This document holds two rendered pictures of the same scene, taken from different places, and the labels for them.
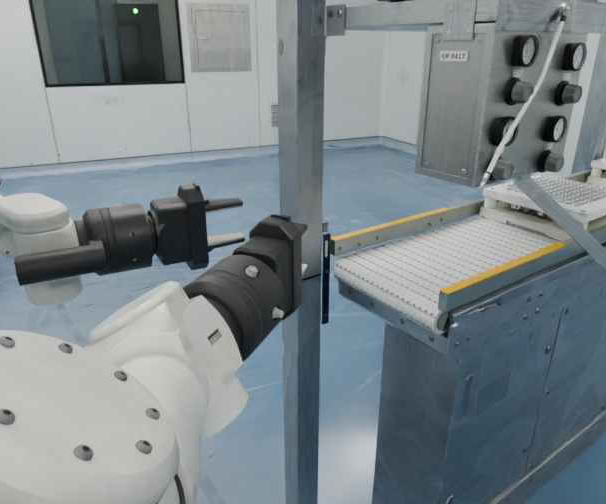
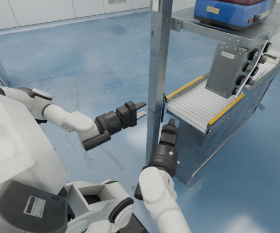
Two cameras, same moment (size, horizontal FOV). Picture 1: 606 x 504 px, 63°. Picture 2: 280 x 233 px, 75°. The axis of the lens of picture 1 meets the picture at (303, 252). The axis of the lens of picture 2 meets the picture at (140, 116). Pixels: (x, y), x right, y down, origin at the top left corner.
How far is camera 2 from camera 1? 0.34 m
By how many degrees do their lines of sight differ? 21
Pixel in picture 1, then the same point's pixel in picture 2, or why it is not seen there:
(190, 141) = (74, 13)
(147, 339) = (167, 204)
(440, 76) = (221, 60)
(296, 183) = (156, 83)
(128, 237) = (114, 126)
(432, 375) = (196, 136)
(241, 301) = (172, 167)
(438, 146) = (216, 82)
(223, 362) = (171, 187)
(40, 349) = not seen: outside the picture
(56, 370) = not seen: outside the picture
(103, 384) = not seen: outside the picture
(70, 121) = (19, 5)
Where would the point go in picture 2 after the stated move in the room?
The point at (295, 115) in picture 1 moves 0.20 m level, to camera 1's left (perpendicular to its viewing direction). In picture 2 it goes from (158, 60) to (112, 63)
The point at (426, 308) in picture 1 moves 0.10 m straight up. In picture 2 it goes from (202, 126) to (207, 111)
